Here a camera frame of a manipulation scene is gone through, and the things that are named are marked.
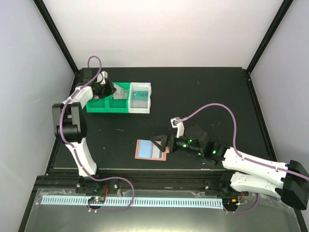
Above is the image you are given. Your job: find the white translucent bin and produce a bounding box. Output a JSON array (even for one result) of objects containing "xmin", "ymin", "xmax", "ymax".
[{"xmin": 128, "ymin": 82, "xmax": 152, "ymax": 114}]

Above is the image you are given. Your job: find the brown leather card holder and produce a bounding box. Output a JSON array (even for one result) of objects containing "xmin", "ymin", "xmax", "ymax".
[{"xmin": 135, "ymin": 140, "xmax": 169, "ymax": 161}]

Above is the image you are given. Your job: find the left small circuit board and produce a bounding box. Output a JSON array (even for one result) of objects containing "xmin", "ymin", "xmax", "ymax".
[{"xmin": 88, "ymin": 196, "xmax": 106, "ymax": 204}]

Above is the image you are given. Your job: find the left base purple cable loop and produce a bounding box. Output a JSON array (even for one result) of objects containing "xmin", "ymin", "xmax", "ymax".
[{"xmin": 87, "ymin": 176, "xmax": 135, "ymax": 214}]

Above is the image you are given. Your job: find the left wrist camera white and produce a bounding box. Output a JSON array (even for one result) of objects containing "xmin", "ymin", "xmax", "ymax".
[{"xmin": 97, "ymin": 71, "xmax": 108, "ymax": 85}]

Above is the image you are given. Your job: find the white slotted cable duct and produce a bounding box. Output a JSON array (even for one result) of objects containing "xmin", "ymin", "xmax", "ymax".
[{"xmin": 41, "ymin": 195, "xmax": 223, "ymax": 209}]

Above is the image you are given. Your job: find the green bin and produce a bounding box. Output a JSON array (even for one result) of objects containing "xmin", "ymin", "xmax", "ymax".
[
  {"xmin": 86, "ymin": 85, "xmax": 108, "ymax": 113},
  {"xmin": 108, "ymin": 82, "xmax": 130, "ymax": 114}
]

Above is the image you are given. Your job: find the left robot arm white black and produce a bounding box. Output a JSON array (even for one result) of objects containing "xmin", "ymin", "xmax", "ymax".
[{"xmin": 52, "ymin": 68, "xmax": 116, "ymax": 193}]

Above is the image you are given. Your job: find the teal VIP credit card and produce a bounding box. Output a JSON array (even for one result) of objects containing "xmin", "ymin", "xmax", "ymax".
[{"xmin": 132, "ymin": 90, "xmax": 149, "ymax": 101}]

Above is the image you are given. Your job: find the black frame post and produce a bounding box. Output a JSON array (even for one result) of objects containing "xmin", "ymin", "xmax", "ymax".
[
  {"xmin": 33, "ymin": 0, "xmax": 78, "ymax": 74},
  {"xmin": 246, "ymin": 0, "xmax": 294, "ymax": 74}
]

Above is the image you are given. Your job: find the black aluminium front rail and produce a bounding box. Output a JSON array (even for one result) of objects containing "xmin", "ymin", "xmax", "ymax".
[{"xmin": 34, "ymin": 170, "xmax": 236, "ymax": 196}]

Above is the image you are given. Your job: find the right small circuit board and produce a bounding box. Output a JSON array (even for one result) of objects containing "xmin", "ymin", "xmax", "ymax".
[{"xmin": 226, "ymin": 198, "xmax": 248, "ymax": 206}]

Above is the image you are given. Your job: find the right black frame post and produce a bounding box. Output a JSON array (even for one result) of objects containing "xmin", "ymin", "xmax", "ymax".
[{"xmin": 246, "ymin": 0, "xmax": 294, "ymax": 74}]

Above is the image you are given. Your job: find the left black frame post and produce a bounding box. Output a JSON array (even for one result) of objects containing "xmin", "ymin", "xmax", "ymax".
[{"xmin": 33, "ymin": 0, "xmax": 78, "ymax": 74}]

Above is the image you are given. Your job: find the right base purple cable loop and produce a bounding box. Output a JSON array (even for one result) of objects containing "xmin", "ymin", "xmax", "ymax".
[{"xmin": 223, "ymin": 193, "xmax": 260, "ymax": 215}]

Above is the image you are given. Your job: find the green bin left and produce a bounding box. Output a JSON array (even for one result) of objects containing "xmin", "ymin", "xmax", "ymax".
[{"xmin": 86, "ymin": 85, "xmax": 108, "ymax": 113}]

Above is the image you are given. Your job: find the green bin middle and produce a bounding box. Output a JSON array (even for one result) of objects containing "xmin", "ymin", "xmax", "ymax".
[{"xmin": 108, "ymin": 82, "xmax": 130, "ymax": 114}]

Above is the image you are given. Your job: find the small circuit board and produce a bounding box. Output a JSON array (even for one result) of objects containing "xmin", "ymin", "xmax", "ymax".
[
  {"xmin": 88, "ymin": 196, "xmax": 106, "ymax": 204},
  {"xmin": 226, "ymin": 198, "xmax": 248, "ymax": 206}
]

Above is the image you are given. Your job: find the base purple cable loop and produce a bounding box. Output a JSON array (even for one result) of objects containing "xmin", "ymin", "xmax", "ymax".
[
  {"xmin": 223, "ymin": 193, "xmax": 260, "ymax": 215},
  {"xmin": 87, "ymin": 176, "xmax": 135, "ymax": 214}
]

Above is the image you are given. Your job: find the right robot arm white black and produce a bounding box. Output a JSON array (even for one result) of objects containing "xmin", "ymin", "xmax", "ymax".
[{"xmin": 151, "ymin": 125, "xmax": 309, "ymax": 210}]

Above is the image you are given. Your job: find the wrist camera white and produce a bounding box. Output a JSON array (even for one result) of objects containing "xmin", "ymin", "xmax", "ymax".
[
  {"xmin": 170, "ymin": 117, "xmax": 184, "ymax": 138},
  {"xmin": 97, "ymin": 71, "xmax": 108, "ymax": 85}
]

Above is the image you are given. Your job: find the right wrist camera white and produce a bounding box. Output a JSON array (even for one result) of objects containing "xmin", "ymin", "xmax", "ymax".
[{"xmin": 170, "ymin": 117, "xmax": 184, "ymax": 138}]

